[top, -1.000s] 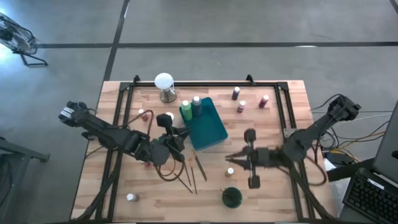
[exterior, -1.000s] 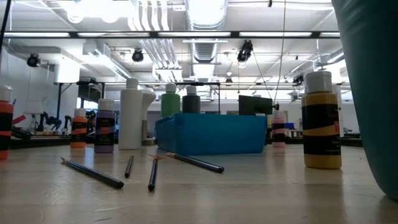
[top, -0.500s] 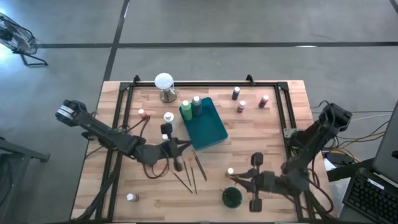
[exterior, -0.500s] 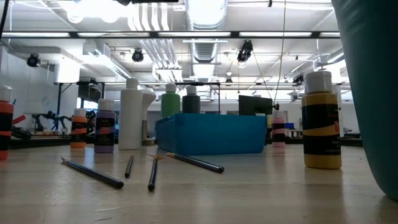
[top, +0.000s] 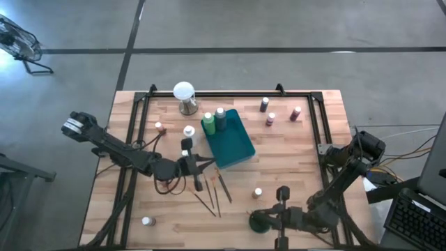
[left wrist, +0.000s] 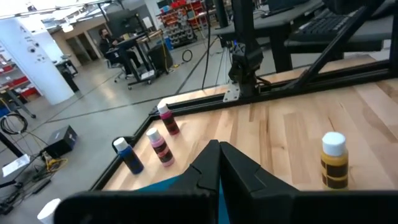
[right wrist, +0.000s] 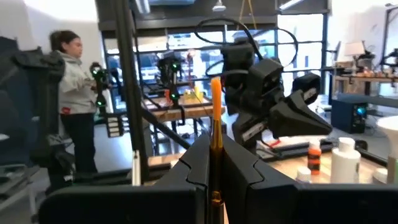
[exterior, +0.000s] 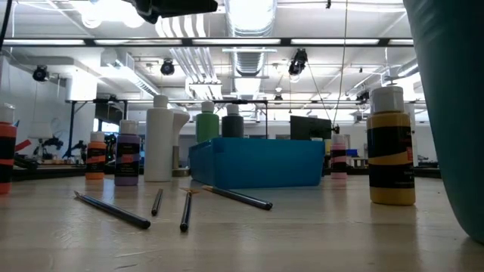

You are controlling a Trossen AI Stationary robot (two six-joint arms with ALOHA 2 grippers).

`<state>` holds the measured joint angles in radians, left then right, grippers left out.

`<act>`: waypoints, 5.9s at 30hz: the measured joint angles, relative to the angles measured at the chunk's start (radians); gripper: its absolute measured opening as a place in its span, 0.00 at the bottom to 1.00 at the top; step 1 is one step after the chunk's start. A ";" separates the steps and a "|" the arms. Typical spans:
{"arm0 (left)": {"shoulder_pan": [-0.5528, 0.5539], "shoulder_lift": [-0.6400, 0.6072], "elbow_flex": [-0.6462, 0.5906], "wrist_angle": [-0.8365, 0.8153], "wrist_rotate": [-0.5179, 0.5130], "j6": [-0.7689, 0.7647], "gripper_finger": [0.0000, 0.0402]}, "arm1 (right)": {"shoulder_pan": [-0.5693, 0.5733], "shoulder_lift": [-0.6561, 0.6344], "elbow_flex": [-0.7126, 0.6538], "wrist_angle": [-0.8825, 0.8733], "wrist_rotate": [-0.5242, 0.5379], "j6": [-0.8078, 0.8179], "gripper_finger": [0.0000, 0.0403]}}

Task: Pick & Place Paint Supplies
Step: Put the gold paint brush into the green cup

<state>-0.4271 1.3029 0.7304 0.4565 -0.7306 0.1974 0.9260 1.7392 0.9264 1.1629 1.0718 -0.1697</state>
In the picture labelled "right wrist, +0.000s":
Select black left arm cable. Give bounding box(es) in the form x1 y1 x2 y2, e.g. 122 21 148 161
194 17 299 78

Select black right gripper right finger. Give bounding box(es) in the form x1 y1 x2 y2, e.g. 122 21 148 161
222 134 398 224

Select person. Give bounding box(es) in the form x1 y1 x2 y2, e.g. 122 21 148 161
49 29 105 175

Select black computer tower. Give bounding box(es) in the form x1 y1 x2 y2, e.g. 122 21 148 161
331 98 368 134

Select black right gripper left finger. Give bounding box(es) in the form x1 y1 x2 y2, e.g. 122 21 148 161
39 133 211 224

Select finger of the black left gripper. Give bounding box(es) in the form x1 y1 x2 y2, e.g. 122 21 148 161
269 90 333 139
292 73 321 105

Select large white paint bottle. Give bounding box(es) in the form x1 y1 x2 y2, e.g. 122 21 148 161
330 136 362 185

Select white bulb table lamp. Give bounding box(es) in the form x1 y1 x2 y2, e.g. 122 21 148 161
375 115 398 185

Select small orange paint bottle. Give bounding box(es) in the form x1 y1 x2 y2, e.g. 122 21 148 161
307 139 322 176

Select black equipment stand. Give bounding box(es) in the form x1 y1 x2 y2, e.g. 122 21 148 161
0 35 75 195

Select black handle paintbrush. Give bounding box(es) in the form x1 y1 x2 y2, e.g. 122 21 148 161
208 77 225 224

